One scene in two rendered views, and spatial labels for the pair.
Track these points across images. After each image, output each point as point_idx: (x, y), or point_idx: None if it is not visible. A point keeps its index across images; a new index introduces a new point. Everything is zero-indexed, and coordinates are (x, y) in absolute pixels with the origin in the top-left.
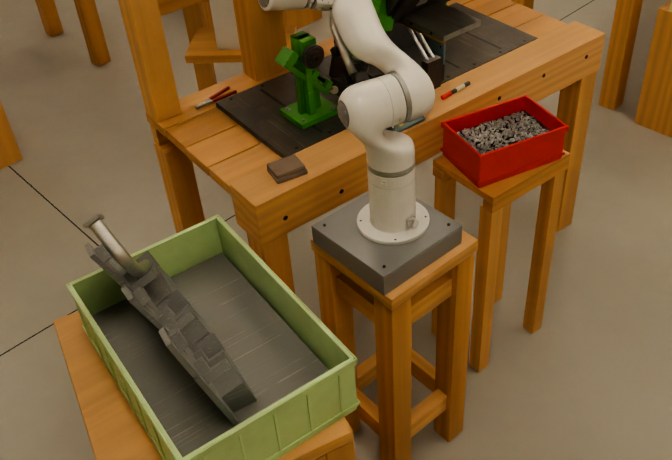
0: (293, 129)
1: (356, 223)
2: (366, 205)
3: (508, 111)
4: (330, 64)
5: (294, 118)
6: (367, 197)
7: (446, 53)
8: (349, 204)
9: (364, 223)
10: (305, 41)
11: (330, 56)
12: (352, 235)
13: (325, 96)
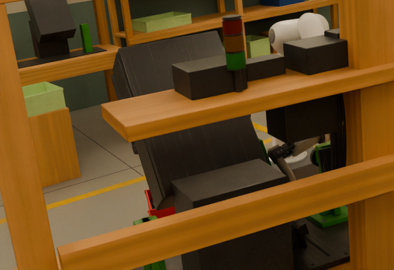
0: (345, 205)
1: (307, 156)
2: (299, 159)
3: (168, 215)
4: (303, 259)
5: (343, 206)
6: (297, 166)
7: (178, 260)
8: (309, 164)
9: (302, 152)
10: (324, 143)
11: (301, 269)
12: (311, 152)
13: (313, 228)
